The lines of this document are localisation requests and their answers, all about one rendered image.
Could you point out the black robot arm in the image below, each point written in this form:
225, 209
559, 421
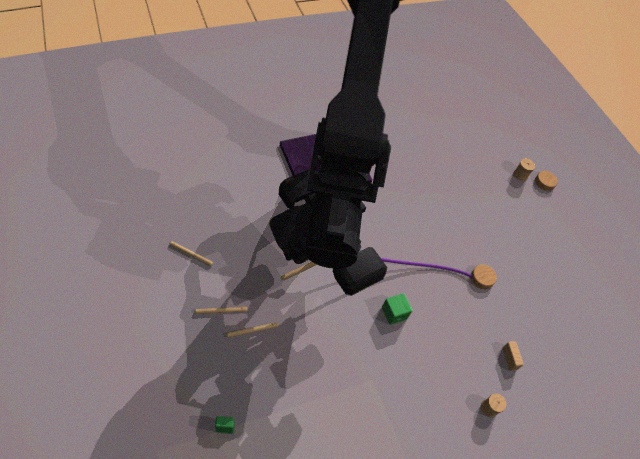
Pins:
350, 140

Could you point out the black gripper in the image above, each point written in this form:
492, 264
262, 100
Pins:
368, 269

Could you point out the small wooden block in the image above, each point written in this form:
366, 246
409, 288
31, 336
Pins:
512, 356

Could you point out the purple string with wooden stick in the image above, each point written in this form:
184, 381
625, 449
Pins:
311, 264

